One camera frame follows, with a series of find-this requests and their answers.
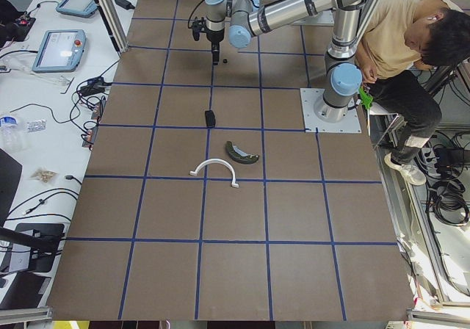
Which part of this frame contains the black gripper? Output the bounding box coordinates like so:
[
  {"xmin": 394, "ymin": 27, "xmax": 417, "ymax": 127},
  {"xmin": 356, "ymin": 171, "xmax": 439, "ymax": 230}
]
[{"xmin": 205, "ymin": 20, "xmax": 225, "ymax": 65}]

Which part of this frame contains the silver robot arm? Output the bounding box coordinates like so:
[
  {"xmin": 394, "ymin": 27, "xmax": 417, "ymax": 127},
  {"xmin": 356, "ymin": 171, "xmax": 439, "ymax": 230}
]
[{"xmin": 191, "ymin": 0, "xmax": 379, "ymax": 123}]

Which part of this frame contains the black brake pad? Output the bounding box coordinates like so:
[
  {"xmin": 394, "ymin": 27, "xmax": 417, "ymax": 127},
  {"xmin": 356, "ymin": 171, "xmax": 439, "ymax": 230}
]
[{"xmin": 204, "ymin": 110, "xmax": 216, "ymax": 129}]

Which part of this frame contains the black power adapter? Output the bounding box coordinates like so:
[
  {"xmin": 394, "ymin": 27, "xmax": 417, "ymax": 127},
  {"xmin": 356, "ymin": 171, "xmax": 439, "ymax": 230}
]
[{"xmin": 114, "ymin": 0, "xmax": 135, "ymax": 10}]

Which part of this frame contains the olive green brake shoe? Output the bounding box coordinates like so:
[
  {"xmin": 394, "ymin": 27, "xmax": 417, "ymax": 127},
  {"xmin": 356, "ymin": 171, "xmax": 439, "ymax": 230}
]
[{"xmin": 225, "ymin": 141, "xmax": 259, "ymax": 165}]

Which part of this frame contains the white curved plastic part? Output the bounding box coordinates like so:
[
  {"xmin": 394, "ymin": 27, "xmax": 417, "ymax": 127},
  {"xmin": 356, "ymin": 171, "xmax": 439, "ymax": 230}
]
[{"xmin": 189, "ymin": 158, "xmax": 240, "ymax": 189}]

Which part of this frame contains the far blue teach pendant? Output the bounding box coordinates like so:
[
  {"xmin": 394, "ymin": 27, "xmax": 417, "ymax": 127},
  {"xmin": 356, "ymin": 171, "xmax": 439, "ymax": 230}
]
[{"xmin": 56, "ymin": 0, "xmax": 97, "ymax": 18}]

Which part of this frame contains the blue teach pendant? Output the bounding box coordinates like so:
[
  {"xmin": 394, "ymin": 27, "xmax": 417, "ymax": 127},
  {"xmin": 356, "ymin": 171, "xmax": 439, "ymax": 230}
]
[
  {"xmin": 56, "ymin": 0, "xmax": 97, "ymax": 18},
  {"xmin": 32, "ymin": 29, "xmax": 87, "ymax": 73}
]

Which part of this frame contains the near blue teach pendant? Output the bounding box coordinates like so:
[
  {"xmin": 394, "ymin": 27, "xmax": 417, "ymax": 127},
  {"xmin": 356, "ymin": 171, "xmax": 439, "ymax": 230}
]
[{"xmin": 32, "ymin": 29, "xmax": 87, "ymax": 73}]

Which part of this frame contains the green tool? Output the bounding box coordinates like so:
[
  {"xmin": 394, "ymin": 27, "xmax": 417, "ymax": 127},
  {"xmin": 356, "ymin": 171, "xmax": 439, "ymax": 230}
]
[{"xmin": 358, "ymin": 87, "xmax": 373, "ymax": 110}]

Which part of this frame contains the person in beige shirt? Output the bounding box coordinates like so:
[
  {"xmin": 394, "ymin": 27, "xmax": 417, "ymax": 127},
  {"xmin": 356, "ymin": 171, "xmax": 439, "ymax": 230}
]
[{"xmin": 355, "ymin": 0, "xmax": 469, "ymax": 186}]

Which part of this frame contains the clear plastic water bottle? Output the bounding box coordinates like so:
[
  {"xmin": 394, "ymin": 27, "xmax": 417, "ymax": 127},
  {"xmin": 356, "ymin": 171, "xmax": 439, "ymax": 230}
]
[{"xmin": 1, "ymin": 113, "xmax": 28, "ymax": 153}]

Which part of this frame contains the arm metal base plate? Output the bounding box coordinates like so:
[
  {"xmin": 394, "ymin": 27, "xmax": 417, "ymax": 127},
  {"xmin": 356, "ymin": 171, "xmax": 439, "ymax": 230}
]
[
  {"xmin": 292, "ymin": 10, "xmax": 334, "ymax": 27},
  {"xmin": 300, "ymin": 88, "xmax": 361, "ymax": 134}
]

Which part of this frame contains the aluminium frame post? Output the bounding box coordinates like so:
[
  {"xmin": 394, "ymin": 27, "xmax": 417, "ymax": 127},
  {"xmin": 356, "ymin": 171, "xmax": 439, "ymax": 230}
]
[{"xmin": 93, "ymin": 0, "xmax": 129, "ymax": 54}]

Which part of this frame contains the black cable coil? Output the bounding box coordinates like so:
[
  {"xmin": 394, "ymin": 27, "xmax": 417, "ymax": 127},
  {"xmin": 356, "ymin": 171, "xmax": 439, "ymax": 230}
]
[{"xmin": 425, "ymin": 180, "xmax": 470, "ymax": 227}]

